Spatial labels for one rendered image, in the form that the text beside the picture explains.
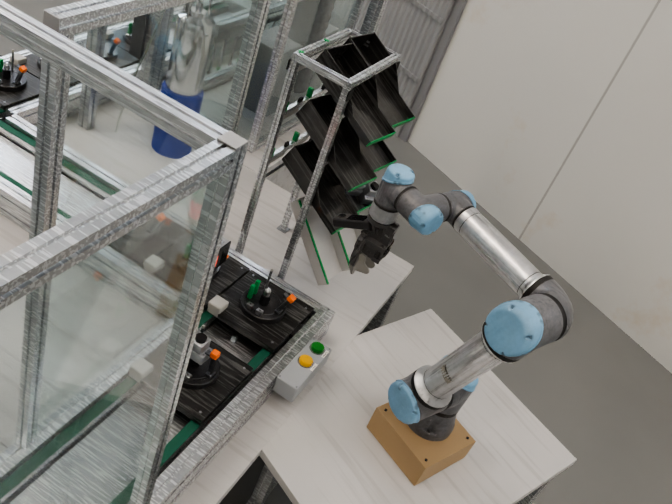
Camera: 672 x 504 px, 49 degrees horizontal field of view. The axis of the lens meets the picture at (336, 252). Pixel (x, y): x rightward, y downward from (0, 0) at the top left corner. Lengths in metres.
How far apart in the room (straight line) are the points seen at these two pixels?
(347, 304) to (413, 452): 0.66
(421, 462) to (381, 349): 0.50
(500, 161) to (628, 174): 0.90
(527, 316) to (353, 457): 0.73
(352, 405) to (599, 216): 2.81
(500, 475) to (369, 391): 0.45
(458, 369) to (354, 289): 0.89
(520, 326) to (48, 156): 0.99
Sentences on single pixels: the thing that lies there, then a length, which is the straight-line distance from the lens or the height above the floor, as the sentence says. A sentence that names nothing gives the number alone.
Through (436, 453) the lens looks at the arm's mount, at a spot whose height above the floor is 0.94.
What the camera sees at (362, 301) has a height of 0.86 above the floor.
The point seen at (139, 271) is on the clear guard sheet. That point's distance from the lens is 0.92.
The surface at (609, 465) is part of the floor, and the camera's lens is 3.93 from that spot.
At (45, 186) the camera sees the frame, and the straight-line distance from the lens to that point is 1.31.
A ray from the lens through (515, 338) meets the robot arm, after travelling 1.63.
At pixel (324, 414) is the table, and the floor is 0.86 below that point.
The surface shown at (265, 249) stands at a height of 0.86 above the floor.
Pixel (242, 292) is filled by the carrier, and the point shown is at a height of 0.97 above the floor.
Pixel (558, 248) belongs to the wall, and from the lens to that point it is 4.91.
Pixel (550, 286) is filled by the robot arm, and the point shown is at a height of 1.56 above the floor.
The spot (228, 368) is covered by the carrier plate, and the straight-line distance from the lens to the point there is 2.04.
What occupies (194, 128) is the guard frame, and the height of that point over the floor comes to 1.99.
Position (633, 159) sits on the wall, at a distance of 4.56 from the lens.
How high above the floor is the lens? 2.48
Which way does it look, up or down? 36 degrees down
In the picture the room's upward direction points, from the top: 22 degrees clockwise
